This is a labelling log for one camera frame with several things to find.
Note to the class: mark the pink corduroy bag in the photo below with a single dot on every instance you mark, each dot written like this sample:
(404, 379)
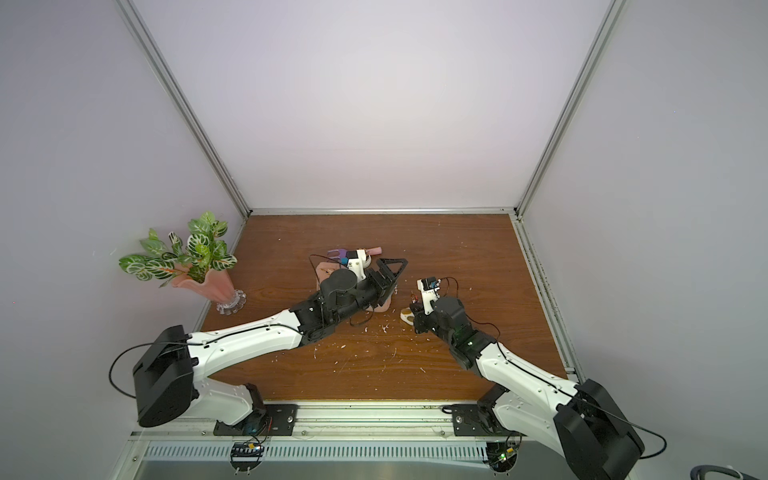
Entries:
(323, 271)

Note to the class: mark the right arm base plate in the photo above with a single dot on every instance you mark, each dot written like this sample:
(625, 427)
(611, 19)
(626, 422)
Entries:
(474, 420)

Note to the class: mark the right controller board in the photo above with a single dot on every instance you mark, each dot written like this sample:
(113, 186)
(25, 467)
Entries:
(500, 457)

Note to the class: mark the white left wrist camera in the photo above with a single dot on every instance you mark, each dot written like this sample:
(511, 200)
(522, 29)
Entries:
(357, 261)

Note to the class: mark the left controller board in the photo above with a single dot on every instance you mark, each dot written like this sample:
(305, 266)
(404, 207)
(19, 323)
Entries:
(244, 457)

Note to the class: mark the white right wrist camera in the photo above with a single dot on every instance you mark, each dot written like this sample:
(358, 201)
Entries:
(429, 291)

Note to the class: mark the controller board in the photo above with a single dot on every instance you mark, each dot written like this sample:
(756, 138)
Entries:
(244, 457)
(500, 457)

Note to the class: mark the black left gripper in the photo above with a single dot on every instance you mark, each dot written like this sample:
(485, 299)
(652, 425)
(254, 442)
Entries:
(377, 282)

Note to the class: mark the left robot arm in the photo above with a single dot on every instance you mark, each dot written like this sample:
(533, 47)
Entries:
(173, 378)

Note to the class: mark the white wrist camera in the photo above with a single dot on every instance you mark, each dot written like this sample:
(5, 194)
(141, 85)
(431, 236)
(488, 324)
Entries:
(357, 261)
(429, 291)

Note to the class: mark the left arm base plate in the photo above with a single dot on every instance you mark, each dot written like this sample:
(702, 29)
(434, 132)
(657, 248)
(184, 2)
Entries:
(273, 420)

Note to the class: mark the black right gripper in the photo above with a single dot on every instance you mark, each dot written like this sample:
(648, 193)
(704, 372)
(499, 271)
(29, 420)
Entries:
(420, 320)

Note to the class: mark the brown white plush keychain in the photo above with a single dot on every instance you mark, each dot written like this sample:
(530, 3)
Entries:
(407, 316)

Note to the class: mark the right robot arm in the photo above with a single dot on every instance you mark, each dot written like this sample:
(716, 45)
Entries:
(579, 421)

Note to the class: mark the pink vase with leaves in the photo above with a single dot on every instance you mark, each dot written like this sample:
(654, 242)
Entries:
(200, 263)

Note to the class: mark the aluminium front rail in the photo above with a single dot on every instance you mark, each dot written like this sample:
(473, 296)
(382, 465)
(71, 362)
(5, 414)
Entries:
(397, 421)

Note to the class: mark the purple pink garden fork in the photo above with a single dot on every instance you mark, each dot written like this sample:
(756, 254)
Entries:
(340, 253)

